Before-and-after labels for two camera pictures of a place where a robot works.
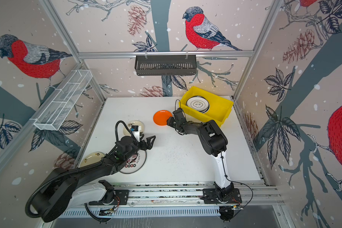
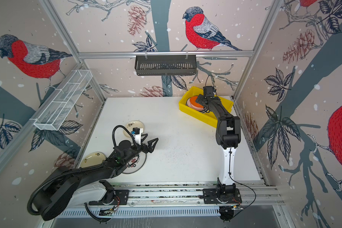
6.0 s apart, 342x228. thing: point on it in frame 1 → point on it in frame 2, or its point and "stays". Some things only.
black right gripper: x=170 y=121 → x=201 y=100
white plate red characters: x=135 y=163 stays
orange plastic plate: x=160 y=117 → x=193 y=100
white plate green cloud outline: x=198 y=103 stays
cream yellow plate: x=91 y=158 stays
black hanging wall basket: x=165 y=66 stays
